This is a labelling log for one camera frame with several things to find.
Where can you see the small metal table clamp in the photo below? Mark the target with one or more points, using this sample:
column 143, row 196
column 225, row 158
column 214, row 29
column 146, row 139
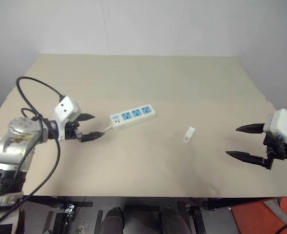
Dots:
column 70, row 209

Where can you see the orange floor mat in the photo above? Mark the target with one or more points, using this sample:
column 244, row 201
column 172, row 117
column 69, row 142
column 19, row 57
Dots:
column 255, row 217

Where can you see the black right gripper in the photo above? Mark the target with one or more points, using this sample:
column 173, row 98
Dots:
column 277, row 148

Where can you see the black table frame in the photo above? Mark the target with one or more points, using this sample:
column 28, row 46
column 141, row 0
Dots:
column 231, row 202

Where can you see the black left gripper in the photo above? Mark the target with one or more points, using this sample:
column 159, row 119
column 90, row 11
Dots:
column 71, row 131

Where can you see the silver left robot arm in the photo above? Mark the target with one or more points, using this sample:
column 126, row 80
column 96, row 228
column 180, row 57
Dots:
column 14, row 143

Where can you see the small white plug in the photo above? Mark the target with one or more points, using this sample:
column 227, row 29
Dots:
column 188, row 134

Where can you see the dark rounded shape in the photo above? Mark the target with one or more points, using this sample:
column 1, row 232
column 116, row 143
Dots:
column 112, row 220

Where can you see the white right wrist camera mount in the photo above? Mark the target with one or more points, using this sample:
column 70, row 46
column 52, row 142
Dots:
column 285, row 129

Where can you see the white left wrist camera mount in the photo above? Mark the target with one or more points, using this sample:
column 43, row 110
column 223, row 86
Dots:
column 65, row 108

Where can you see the white power strip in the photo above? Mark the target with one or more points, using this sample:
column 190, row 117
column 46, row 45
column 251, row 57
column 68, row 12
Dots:
column 133, row 116

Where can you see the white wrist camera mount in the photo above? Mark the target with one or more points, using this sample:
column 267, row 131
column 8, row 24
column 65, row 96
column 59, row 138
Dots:
column 285, row 129
column 65, row 108

